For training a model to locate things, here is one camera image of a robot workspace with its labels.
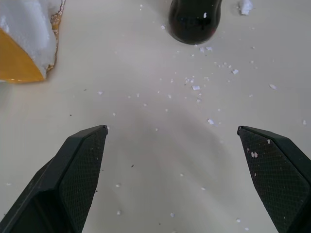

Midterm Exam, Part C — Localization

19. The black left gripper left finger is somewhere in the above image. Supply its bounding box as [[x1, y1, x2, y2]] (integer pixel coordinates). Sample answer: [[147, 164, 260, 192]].
[[0, 125, 108, 233]]

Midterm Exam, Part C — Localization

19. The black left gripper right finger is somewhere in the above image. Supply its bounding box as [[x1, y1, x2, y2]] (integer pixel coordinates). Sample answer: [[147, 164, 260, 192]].
[[237, 125, 311, 233]]

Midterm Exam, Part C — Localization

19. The white and yellow foam block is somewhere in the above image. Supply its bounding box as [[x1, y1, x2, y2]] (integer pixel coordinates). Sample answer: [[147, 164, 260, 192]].
[[0, 0, 67, 84]]

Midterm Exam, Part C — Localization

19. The white foam chunk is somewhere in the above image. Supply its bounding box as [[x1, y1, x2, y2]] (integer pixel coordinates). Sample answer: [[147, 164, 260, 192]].
[[238, 0, 253, 16]]

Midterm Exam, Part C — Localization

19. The dark soda bottle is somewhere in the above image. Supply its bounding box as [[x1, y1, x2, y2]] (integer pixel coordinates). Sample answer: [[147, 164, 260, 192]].
[[169, 0, 224, 45]]

